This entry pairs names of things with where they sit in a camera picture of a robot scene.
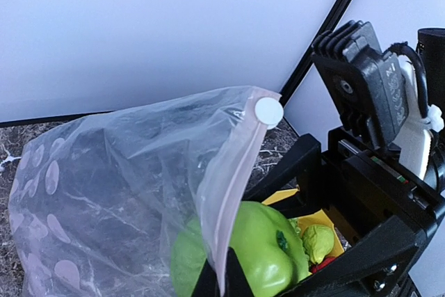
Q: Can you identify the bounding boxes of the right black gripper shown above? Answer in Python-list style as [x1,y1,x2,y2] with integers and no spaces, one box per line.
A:
[243,128,444,296]

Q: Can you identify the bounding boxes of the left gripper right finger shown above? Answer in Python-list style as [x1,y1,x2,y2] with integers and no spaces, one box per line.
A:
[223,248,254,297]

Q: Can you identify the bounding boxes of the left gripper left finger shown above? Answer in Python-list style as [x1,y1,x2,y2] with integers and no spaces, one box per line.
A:
[191,260,220,297]

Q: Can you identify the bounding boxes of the yellow plastic basket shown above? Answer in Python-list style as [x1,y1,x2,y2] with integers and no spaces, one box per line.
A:
[262,188,344,257]

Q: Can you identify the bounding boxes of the green toy cabbage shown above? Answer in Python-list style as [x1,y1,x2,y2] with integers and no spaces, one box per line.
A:
[302,224,335,264]

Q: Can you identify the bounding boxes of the clear zip top bag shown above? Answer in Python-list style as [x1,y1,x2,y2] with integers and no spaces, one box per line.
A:
[8,86,283,296]

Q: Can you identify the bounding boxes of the green toy grapes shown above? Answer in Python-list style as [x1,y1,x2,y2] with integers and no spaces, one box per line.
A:
[289,218,302,236]

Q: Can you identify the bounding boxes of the orange toy carrot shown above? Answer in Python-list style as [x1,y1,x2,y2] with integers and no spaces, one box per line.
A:
[310,257,337,274]

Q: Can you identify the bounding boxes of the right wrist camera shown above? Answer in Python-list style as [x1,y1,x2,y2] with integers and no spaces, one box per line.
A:
[310,20,445,179]

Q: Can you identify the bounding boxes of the right black frame post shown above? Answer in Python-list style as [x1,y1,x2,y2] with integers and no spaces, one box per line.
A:
[280,0,352,107]

